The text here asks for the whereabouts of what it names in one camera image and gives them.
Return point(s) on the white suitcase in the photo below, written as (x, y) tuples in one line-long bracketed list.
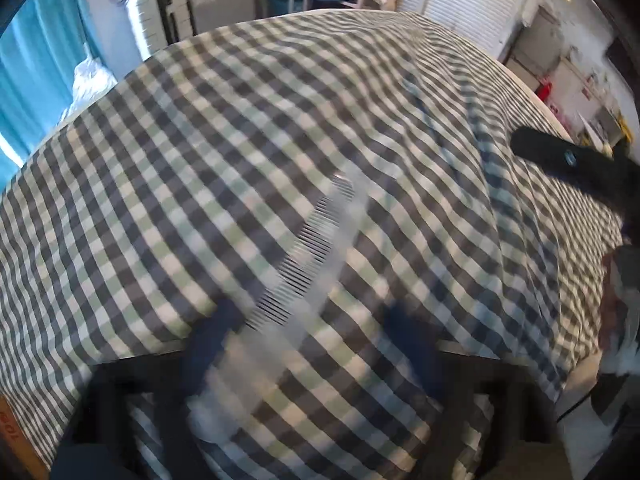
[(150, 20)]

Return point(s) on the clear plastic bag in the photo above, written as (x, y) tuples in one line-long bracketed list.
[(92, 80)]

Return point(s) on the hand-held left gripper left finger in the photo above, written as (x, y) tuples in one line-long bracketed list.
[(210, 345)]

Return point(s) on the person's right forearm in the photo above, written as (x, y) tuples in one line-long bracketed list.
[(620, 355)]

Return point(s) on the checkered bed sheet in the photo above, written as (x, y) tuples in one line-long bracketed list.
[(200, 160)]

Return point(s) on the cluttered white shelf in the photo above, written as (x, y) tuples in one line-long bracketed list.
[(570, 75)]

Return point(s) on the white louvered wardrobe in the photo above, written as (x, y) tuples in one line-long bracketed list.
[(465, 0)]

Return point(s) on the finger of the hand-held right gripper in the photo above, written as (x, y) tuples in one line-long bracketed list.
[(550, 152)]

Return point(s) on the blue curtain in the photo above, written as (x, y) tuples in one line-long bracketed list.
[(40, 60)]

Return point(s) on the red packet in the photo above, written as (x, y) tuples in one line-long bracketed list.
[(545, 89)]

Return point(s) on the clear plastic comb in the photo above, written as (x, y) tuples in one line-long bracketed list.
[(310, 280)]

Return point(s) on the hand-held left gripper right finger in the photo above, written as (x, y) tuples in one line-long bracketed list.
[(407, 345)]

